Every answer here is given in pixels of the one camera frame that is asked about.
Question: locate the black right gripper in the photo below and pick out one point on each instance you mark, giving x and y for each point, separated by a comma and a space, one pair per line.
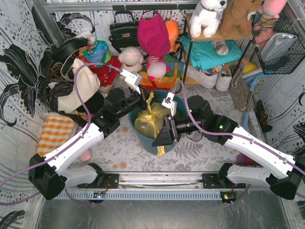
171, 129

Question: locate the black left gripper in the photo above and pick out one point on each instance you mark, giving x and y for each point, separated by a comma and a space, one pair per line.
143, 97

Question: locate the yellow trash bag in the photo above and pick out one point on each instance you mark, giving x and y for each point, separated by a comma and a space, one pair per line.
147, 125

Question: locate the teal trash bin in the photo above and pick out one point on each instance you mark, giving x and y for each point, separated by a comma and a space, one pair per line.
132, 115

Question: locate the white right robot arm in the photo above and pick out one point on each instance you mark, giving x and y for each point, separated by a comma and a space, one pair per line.
281, 172

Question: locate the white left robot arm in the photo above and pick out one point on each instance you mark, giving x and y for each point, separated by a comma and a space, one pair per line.
71, 148

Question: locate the rainbow striped bag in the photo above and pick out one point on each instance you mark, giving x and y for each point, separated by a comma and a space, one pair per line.
169, 80

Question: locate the cream canvas tote bag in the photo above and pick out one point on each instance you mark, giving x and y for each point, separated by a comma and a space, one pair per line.
64, 97

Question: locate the magenta cloth bag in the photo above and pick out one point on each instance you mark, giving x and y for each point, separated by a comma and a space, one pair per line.
153, 36

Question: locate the pink doll striped hat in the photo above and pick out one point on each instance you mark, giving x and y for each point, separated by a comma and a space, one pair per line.
156, 67

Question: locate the white fluffy plush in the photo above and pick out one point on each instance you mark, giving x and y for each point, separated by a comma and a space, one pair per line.
131, 59

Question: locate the wooden shelf rack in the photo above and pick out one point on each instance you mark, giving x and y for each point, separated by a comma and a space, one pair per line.
235, 35

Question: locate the colorful printed cloth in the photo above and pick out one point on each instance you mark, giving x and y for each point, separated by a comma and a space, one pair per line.
97, 52

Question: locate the black handbag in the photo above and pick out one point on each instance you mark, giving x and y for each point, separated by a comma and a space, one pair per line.
124, 34

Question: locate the white sneaker left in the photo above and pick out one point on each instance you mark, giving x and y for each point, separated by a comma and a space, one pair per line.
205, 80

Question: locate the white sneaker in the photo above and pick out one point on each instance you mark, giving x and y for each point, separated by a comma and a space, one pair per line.
205, 80
223, 79

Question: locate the teal folded cloth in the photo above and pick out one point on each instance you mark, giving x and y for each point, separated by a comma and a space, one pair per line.
204, 56

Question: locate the orange plush toy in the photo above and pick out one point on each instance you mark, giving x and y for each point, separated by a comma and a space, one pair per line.
173, 33

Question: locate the striped colourful sock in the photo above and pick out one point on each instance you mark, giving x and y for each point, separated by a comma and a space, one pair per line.
245, 161

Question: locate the white sneaker right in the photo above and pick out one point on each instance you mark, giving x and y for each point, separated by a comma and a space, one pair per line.
223, 79

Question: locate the beige chenille mop head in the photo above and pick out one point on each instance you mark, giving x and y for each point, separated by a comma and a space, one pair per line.
239, 92

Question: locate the pink cylinder case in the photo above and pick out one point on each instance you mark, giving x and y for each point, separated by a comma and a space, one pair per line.
85, 156

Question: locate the orange checkered towel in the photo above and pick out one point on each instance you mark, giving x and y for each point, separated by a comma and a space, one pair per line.
57, 130

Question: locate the black round hat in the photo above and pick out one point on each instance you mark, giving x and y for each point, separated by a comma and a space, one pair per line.
61, 53

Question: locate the white plush dog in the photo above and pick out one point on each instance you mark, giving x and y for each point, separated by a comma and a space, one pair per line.
206, 17

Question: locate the brown teddy bear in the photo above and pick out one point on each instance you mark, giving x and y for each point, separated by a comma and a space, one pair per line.
238, 14

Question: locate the silver pouch in basket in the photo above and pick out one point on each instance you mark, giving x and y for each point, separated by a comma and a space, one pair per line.
277, 46

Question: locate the pink plush toy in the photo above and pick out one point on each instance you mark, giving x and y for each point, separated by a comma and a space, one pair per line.
270, 12

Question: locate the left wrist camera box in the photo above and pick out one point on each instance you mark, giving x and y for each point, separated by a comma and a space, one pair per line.
133, 79

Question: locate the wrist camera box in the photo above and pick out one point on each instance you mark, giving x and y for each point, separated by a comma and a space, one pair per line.
133, 79
170, 103

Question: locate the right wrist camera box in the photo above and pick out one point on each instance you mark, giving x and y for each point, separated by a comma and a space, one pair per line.
170, 103

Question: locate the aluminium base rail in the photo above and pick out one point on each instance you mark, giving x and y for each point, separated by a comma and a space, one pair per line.
157, 186

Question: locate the black wire basket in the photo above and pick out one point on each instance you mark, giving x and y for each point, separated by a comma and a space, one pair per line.
287, 63

